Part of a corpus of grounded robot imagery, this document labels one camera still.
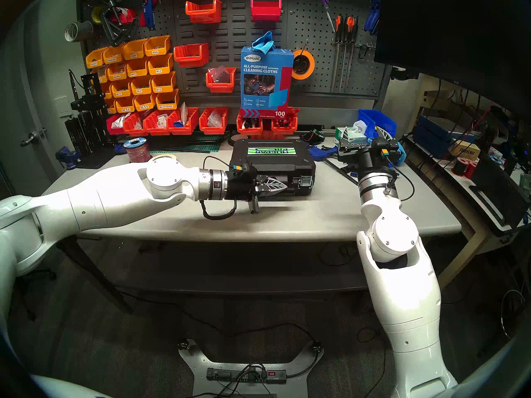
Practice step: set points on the grey workbench lower shelf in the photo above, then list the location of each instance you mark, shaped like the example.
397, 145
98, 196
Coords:
249, 273

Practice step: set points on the orange plastic bin with bag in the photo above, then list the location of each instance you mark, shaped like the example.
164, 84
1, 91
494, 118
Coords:
220, 87

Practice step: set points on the red plastic bin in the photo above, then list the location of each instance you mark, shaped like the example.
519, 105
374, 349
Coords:
265, 12

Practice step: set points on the red parts bin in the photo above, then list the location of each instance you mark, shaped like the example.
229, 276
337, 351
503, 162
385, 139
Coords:
154, 129
182, 129
212, 129
249, 131
286, 129
112, 129
132, 129

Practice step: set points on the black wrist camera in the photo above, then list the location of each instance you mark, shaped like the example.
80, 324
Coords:
381, 146
240, 169

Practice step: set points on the beige masking tape roll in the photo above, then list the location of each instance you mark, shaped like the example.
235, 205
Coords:
164, 156

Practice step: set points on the black power strip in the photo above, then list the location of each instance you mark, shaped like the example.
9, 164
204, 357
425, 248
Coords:
232, 375

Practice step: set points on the black tape roll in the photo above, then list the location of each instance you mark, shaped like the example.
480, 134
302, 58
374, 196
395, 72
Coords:
230, 141

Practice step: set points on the grey gear puller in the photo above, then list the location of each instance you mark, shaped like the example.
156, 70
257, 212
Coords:
110, 28

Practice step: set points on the yellow tape roll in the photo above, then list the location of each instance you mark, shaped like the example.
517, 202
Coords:
96, 14

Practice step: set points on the large blue plastic bin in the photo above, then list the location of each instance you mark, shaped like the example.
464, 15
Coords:
369, 119

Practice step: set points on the orange tape reel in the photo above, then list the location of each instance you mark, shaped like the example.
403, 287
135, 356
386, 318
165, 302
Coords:
310, 66

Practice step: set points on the small black electronic module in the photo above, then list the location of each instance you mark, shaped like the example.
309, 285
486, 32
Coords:
313, 137

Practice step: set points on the beige side desk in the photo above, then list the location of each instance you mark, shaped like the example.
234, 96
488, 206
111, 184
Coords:
456, 268

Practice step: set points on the green cutting mat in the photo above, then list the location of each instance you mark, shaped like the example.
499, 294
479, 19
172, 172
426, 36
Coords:
199, 146

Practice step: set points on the yellow storage bins rack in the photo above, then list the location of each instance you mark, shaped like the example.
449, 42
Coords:
166, 24

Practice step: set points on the small blue vise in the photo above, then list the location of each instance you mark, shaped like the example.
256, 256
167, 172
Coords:
68, 157

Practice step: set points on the black metal tool stand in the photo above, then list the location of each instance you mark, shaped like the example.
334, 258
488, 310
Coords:
89, 125

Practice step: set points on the blue bar clamp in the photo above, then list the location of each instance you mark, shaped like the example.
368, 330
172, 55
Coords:
321, 153

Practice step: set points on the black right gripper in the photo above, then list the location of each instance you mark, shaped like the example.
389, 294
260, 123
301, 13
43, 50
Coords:
365, 163

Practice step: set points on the white green tissue box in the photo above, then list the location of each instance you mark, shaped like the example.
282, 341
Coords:
352, 134

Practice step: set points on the yellow parts bin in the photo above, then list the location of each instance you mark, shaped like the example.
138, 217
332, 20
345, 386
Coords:
101, 76
121, 90
117, 74
144, 104
160, 66
137, 69
133, 52
167, 102
113, 57
157, 49
111, 108
107, 92
125, 107
141, 87
94, 60
163, 85

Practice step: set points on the blue cloth in dispenser box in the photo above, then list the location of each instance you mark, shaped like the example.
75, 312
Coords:
263, 42

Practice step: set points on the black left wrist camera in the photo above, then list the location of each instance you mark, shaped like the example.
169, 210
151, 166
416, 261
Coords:
240, 169

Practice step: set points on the blue microfiber cloth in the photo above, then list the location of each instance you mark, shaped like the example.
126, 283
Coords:
400, 154

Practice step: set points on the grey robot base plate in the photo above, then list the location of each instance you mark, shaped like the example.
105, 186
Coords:
199, 362

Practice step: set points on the black flat tray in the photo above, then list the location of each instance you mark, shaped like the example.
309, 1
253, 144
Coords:
498, 194

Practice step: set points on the black plastic tool box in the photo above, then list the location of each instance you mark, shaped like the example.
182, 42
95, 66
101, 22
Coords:
274, 161

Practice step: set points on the black office chair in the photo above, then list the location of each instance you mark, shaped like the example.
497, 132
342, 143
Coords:
41, 273

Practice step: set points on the grey pegboard panel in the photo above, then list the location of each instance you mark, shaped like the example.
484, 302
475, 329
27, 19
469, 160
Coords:
307, 24

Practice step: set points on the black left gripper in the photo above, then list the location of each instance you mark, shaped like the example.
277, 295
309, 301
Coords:
238, 188

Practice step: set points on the large red wall bins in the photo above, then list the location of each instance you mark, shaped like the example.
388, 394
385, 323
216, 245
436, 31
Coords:
236, 32

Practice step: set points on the blue cleaning cloths box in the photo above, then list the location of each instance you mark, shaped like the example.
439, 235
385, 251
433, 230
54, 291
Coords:
265, 74

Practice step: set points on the black base caster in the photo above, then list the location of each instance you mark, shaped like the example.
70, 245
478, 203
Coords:
317, 346
182, 344

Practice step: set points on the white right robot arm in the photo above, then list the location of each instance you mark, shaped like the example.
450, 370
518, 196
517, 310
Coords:
406, 285

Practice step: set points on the black monitor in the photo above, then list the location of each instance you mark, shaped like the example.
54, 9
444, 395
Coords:
448, 28

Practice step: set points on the small cardboard box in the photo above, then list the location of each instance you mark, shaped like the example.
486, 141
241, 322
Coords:
466, 150

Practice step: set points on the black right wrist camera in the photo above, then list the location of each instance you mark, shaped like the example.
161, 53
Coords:
381, 146

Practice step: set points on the dark blue storage crate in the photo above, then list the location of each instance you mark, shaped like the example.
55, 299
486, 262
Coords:
431, 136

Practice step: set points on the white light switch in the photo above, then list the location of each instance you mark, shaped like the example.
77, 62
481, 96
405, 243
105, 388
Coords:
61, 107

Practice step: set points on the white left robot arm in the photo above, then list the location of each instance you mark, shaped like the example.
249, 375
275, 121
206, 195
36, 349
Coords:
103, 198

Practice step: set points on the orange black screwdriver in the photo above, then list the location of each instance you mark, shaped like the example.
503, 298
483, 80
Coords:
355, 26
338, 26
348, 26

